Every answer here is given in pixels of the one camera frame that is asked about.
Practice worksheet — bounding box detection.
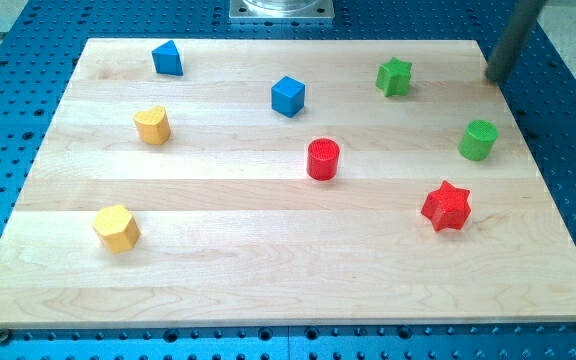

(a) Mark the red cylinder block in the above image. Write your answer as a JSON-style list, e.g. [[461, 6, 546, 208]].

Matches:
[[306, 138, 340, 181]]

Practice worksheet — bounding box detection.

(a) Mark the green cylinder block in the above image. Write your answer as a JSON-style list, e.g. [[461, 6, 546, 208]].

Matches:
[[458, 120, 498, 161]]

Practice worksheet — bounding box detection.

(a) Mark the red star block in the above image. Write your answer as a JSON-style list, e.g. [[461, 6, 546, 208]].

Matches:
[[421, 180, 471, 232]]

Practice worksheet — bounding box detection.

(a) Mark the green star block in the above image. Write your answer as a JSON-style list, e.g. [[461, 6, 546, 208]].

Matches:
[[376, 57, 412, 97]]

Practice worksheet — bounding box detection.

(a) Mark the blue cube block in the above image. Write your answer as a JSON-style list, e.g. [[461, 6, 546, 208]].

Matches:
[[271, 76, 306, 118]]

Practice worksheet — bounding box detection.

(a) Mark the blue triangular prism block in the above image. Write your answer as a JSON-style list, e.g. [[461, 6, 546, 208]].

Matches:
[[151, 40, 184, 76]]

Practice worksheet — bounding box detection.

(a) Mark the wooden board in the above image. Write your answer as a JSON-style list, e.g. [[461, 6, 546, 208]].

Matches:
[[0, 38, 576, 328]]

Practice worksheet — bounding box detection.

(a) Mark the yellow hexagon block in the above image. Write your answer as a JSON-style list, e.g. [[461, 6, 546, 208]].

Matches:
[[92, 205, 141, 253]]

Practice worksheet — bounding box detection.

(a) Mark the yellow heart block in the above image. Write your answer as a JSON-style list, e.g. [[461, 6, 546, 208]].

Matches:
[[133, 105, 171, 145]]

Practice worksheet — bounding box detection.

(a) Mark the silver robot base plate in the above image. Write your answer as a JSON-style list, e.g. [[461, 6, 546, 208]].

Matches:
[[229, 0, 335, 20]]

